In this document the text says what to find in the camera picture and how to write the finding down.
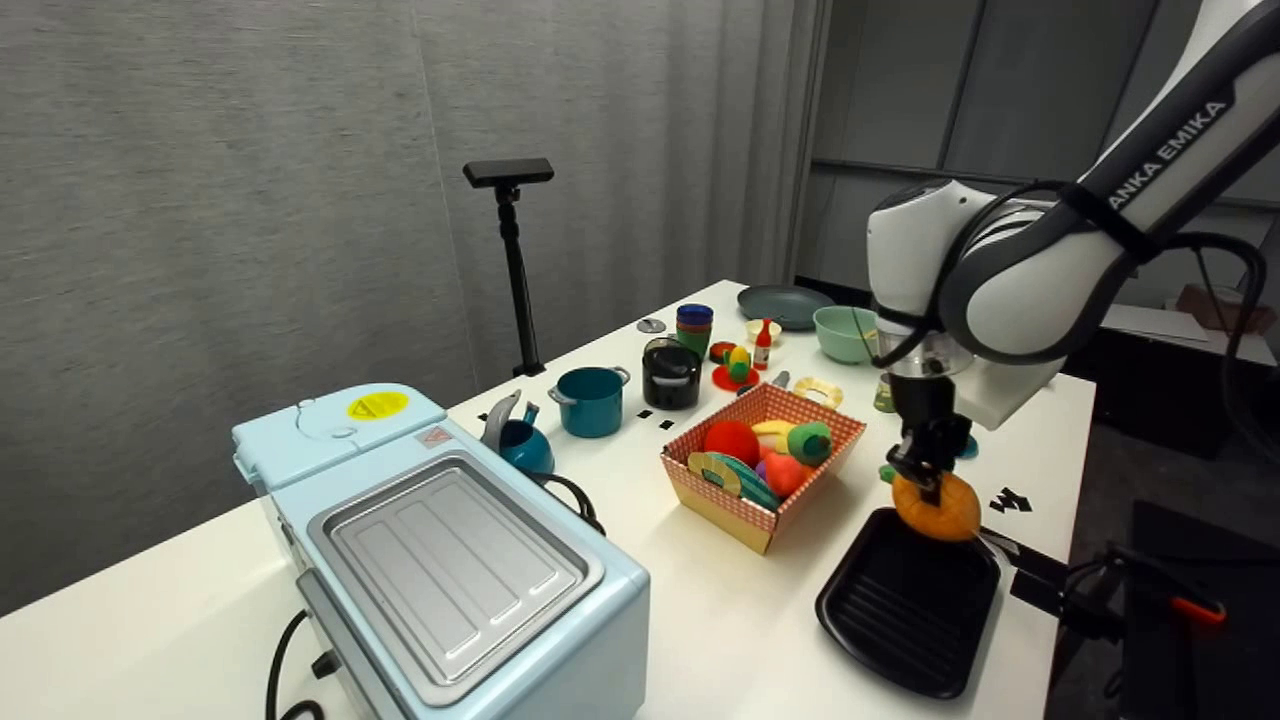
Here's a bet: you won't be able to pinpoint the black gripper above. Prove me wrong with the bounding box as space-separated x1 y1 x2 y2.
879 369 980 504

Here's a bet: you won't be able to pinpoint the yellow plush ball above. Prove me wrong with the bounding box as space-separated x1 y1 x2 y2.
877 460 987 549

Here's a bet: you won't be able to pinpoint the red plush ball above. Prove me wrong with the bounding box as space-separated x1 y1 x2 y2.
698 416 763 471

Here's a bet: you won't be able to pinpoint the black grill pan tray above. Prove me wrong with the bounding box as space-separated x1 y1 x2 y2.
813 504 1072 705

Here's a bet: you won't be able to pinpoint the brown checkered cardboard box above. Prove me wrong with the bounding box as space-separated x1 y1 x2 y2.
657 380 874 555

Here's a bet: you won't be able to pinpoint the green plush toy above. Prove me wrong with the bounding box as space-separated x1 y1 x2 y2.
786 416 839 466

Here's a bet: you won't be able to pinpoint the yellow lemon slice toy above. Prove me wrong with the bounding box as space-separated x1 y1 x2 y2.
792 370 847 412

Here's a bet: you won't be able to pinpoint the red-orange plush toy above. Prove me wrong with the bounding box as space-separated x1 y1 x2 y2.
758 446 813 504

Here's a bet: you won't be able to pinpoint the mint green bowl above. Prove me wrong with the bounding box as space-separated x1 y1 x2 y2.
807 303 890 369

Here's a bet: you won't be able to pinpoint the yellow banana plush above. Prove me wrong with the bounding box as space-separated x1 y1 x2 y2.
750 416 804 460

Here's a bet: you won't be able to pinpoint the striped watermelon slice plush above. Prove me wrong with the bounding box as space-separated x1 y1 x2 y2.
684 446 779 511

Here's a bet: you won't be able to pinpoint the grey-green plate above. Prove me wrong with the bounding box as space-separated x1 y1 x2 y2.
731 278 838 336

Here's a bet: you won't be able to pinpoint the small red plate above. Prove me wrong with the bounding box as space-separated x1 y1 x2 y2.
707 360 768 396

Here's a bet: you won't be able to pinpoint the red yellow vegetable toy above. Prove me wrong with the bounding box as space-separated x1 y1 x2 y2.
707 336 759 382

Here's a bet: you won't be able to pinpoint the black cup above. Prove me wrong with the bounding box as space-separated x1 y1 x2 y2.
640 332 707 412

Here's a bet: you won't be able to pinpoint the stacked blue green cups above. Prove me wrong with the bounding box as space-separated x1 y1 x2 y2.
674 300 716 360

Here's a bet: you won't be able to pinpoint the grey side table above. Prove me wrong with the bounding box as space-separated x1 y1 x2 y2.
1102 296 1280 369

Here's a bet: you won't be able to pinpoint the brown object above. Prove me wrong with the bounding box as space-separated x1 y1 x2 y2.
1178 278 1268 336

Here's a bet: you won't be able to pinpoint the teal toy pot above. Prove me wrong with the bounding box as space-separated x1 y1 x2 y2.
546 362 637 441

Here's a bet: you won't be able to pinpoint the teal toy kettle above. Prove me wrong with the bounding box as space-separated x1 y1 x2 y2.
475 388 561 484

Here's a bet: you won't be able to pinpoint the black stand with bar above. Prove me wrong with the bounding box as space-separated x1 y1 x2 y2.
459 157 558 380

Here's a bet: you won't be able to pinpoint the light blue toaster oven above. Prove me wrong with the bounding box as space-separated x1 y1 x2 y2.
227 380 657 720

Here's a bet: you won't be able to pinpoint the black clamp orange handle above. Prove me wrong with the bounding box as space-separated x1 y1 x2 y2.
1012 549 1232 645

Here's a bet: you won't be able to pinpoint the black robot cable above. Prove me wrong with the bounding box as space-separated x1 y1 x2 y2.
867 176 1274 402

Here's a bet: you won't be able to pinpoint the black power cable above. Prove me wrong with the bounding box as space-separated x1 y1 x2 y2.
260 606 341 720
535 471 608 538

